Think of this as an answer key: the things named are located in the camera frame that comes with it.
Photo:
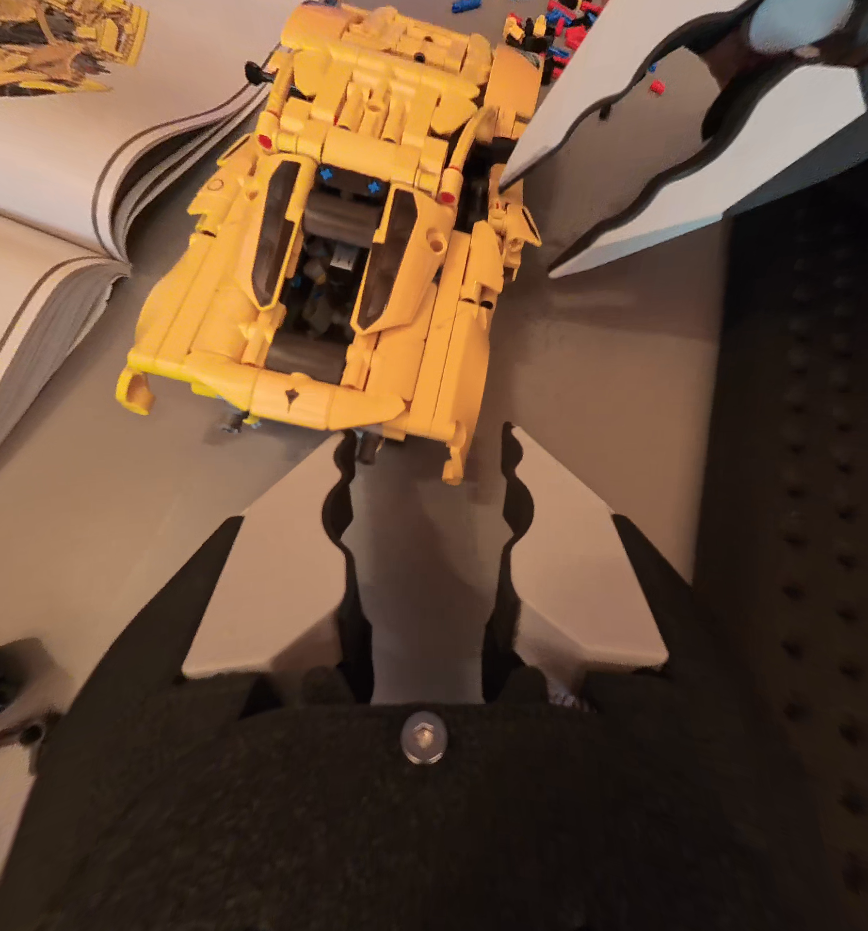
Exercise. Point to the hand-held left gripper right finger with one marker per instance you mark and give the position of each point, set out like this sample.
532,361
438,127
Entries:
579,582

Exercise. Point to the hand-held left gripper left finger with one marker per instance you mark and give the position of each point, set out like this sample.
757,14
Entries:
274,582

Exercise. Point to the yellow toy brick car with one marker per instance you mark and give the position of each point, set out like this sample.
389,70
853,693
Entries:
376,145

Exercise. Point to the pile of red blue pins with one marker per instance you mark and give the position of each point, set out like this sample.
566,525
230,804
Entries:
561,33

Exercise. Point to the grey desk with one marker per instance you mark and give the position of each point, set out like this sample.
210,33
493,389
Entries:
601,349

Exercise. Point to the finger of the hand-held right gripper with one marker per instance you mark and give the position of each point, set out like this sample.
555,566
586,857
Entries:
601,58
768,138

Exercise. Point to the building instruction booklet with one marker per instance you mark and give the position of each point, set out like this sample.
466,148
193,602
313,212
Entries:
41,160

